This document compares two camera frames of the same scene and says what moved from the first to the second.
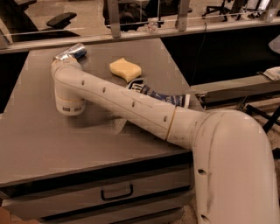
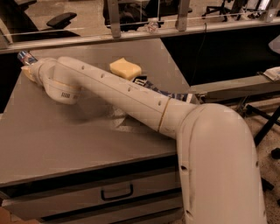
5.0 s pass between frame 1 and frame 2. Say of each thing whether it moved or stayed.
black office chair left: stayed
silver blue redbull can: moved
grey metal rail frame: stayed
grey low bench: stayed
